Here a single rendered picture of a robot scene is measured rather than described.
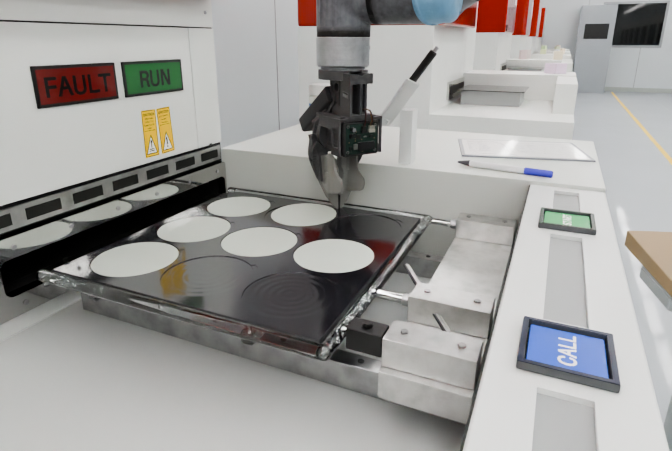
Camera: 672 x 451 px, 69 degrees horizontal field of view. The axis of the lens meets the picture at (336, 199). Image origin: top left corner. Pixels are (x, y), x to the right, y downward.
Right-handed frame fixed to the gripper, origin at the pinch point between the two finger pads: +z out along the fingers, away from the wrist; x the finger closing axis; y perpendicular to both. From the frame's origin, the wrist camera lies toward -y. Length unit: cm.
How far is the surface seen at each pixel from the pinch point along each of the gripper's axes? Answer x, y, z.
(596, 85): 1038, -646, 73
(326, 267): -11.6, 18.7, 1.3
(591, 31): 1021, -668, -44
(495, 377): -15, 48, -5
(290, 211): -7.3, -1.3, 1.2
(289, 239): -11.9, 8.8, 1.3
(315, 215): -4.8, 2.3, 1.2
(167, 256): -27.2, 6.5, 1.3
